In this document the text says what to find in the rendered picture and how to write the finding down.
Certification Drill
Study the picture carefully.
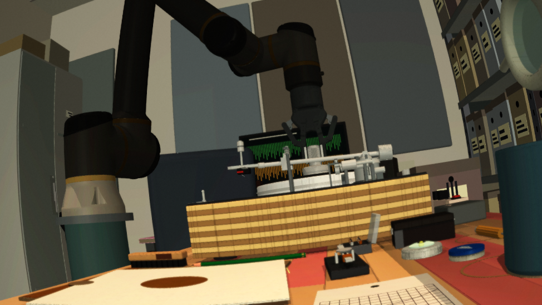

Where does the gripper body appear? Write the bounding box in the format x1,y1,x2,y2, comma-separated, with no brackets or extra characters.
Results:
289,85,328,131

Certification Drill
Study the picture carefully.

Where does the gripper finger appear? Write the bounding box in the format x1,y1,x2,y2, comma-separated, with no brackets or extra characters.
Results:
315,114,339,147
282,120,307,147

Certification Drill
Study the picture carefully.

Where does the black screen with green waveform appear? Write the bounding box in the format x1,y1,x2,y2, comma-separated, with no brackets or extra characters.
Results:
238,121,351,196

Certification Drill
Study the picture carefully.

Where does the grey tonearm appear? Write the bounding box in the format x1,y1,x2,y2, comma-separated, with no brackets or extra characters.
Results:
227,143,395,175

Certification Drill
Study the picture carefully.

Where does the white turntable platter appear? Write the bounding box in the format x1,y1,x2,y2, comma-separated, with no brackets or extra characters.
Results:
255,171,357,197

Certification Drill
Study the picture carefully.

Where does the grey tonearm pivot base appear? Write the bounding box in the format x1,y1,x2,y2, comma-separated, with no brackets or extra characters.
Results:
352,159,387,184

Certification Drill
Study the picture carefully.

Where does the striped wooden turntable body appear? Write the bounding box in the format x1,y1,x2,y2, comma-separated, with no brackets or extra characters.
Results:
185,157,434,259

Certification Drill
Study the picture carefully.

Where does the grey upright plate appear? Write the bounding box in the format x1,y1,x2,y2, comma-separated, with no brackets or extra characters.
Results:
366,212,382,245

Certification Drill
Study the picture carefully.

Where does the small dark cartridge holder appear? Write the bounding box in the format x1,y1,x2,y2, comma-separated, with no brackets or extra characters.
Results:
342,238,373,255

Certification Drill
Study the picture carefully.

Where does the dark blue cabinet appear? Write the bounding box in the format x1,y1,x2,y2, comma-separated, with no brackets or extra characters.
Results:
147,147,260,252

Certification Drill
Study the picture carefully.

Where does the green pencil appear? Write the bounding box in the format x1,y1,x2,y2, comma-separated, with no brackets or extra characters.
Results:
200,252,307,267

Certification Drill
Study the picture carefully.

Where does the black oblong box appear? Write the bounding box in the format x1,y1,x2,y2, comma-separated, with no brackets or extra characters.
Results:
390,211,456,250

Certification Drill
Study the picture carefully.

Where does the black block with cartridge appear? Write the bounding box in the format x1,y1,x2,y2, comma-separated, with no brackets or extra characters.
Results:
324,245,371,281

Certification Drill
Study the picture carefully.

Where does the beige control box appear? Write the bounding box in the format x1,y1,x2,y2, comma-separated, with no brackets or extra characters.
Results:
417,157,484,205

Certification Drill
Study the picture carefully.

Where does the grey round disc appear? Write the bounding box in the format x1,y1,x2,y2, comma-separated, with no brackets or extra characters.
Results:
400,239,444,261

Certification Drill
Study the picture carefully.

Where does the grey flat box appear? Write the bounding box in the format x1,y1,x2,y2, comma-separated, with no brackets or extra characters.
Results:
434,199,487,226

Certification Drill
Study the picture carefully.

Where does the shelf unit with binders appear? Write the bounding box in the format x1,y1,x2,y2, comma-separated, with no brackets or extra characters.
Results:
432,0,542,213

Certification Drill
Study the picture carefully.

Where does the white grid paper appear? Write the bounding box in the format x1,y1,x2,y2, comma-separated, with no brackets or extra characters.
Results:
312,272,463,305

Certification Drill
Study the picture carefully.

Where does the blue round brush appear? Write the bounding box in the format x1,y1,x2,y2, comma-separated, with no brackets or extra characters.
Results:
447,242,486,263

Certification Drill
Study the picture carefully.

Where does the orange wooden block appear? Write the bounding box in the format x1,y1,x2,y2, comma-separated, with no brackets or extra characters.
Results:
474,224,505,239

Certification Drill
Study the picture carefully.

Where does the white round magnifier lamp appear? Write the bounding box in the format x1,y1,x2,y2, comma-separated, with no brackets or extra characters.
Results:
499,0,542,91

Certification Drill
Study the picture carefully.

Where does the teal cylinder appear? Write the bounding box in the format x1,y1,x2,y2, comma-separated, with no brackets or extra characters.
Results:
494,140,542,277

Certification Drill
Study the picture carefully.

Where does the red mat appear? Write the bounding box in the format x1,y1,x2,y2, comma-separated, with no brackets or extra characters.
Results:
286,210,542,305

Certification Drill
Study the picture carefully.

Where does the beige cardboard box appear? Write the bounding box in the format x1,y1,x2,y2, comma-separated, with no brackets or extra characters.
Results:
43,38,71,72

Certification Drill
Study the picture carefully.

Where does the grey metal cupboard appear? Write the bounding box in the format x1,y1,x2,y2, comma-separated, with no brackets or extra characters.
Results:
0,47,84,301

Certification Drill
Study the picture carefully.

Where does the brown cardboard box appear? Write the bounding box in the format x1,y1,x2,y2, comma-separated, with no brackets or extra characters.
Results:
0,33,47,61

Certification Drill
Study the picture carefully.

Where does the grey record clamp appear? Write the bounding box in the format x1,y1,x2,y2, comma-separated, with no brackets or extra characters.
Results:
302,145,330,175

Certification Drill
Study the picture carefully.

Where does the grey upright clip post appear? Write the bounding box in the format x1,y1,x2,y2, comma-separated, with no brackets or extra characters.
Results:
281,145,296,194

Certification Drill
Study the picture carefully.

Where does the dark grey wall panel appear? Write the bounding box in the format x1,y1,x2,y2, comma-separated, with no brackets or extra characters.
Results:
338,0,454,165

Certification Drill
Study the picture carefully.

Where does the blue-grey wall panel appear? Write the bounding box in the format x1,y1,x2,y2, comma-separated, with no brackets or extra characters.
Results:
170,3,264,154

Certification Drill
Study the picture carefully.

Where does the cream record sleeve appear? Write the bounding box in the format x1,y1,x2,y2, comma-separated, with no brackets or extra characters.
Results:
25,258,291,305

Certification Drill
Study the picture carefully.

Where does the wooden record brush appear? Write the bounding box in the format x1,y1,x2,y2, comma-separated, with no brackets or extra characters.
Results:
127,248,189,269

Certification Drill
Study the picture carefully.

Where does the small grey wall panel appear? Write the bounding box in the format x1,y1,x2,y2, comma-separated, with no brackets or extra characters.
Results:
68,47,116,116

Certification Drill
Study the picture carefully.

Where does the thin brown cord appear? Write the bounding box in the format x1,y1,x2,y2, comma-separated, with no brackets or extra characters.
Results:
459,237,511,279

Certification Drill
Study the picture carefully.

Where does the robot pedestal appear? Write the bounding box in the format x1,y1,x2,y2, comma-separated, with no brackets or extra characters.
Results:
56,212,135,282

